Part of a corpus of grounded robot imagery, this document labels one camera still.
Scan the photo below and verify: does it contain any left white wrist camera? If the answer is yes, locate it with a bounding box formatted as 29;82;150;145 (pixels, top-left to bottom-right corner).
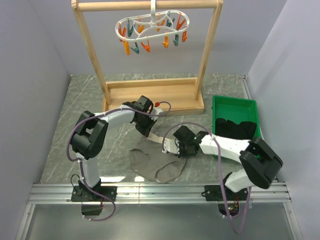
148;103;164;119

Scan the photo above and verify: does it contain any yellow clip inner left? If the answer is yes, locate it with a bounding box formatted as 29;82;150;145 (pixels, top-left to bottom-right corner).
137;16;145;34

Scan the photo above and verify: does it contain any aluminium mounting rail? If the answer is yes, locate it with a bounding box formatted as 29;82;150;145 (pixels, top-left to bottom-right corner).
17;181;303;240

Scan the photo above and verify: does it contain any green plastic bin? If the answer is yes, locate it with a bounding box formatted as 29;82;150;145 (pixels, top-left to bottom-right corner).
211;95;264;161

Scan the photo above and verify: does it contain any teal clip back centre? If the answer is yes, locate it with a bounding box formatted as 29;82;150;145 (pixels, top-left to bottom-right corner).
165;11;175;28

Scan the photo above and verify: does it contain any teal clip front left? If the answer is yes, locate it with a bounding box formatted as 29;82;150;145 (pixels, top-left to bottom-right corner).
131;42;140;54

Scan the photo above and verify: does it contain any teal clip back left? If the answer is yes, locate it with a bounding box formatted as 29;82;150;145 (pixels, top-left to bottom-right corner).
127;18;135;38

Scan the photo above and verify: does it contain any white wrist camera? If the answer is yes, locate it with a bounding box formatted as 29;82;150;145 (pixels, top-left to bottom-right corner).
148;103;164;119
162;138;180;156

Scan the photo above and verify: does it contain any white plastic clip hanger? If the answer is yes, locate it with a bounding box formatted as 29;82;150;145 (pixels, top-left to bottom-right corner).
115;0;190;43

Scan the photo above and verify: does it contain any yellow clip back centre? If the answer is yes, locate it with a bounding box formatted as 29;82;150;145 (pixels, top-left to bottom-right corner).
156;13;166;26

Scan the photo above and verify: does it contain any wooden hanging rack frame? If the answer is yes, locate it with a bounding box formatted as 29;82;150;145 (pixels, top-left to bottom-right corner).
71;0;224;115

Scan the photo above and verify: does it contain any yellow clip front right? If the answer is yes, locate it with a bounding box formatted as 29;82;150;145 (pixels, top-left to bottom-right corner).
162;32;169;49

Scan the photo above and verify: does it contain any yellow clip front left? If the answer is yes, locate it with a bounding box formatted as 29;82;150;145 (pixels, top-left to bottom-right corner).
123;41;131;56

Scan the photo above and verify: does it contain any teal clip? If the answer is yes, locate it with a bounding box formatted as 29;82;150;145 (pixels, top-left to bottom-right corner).
131;42;140;54
127;18;135;38
173;34;179;47
165;11;175;28

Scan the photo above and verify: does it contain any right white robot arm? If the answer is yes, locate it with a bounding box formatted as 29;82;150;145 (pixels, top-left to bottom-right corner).
173;125;283;200

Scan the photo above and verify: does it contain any yellow clip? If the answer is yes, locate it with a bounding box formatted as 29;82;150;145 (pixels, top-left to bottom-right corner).
162;32;169;49
156;13;166;26
123;41;131;56
137;16;145;34

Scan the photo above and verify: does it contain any orange clip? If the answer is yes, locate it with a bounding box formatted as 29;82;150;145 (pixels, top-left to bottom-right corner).
182;30;188;43
175;12;186;31
140;40;151;53
118;23;127;42

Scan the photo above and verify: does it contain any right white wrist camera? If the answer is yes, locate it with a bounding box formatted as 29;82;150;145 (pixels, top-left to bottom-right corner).
162;138;180;156

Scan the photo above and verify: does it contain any black garment in bin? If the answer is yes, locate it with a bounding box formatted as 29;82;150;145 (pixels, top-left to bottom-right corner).
215;118;257;140

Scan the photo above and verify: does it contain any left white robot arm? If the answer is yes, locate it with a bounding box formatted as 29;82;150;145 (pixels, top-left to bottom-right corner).
66;95;164;202

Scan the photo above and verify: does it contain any taupe underwear beige waistband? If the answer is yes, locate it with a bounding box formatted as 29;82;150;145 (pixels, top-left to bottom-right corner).
129;133;187;184

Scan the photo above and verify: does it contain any teal clip front right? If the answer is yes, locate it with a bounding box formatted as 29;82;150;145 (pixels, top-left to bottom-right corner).
173;34;179;47

